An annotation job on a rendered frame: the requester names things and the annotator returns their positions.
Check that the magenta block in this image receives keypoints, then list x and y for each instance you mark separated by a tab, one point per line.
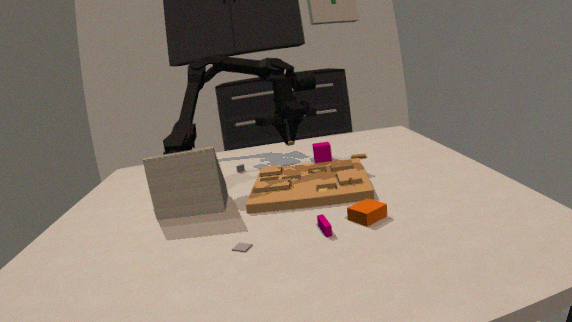
322	152

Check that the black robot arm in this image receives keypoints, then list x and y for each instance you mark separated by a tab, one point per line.
183	134

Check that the magenta rectangular bar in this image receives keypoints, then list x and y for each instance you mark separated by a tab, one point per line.
324	225

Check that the small brown rectangular tile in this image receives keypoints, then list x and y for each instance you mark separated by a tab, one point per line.
359	156

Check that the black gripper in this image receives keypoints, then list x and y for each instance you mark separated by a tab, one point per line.
278	119

